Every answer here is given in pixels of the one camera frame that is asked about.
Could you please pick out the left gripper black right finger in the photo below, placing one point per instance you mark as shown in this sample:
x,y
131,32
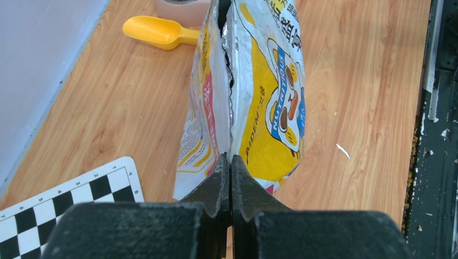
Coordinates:
x,y
263,227

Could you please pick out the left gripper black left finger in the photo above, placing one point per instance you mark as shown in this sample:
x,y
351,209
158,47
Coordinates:
x,y
194,227

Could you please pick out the pet food bag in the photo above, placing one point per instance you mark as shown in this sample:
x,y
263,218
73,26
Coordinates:
x,y
247,94

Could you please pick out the yellow plastic scoop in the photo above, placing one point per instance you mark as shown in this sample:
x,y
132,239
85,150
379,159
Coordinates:
x,y
161,33

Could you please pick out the pink double pet bowl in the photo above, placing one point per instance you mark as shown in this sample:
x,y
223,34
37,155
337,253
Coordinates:
x,y
188,13

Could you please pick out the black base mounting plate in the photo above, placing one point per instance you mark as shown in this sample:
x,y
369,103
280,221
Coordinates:
x,y
431,230

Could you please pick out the checkerboard calibration board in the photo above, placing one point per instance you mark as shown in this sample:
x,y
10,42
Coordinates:
x,y
27,225

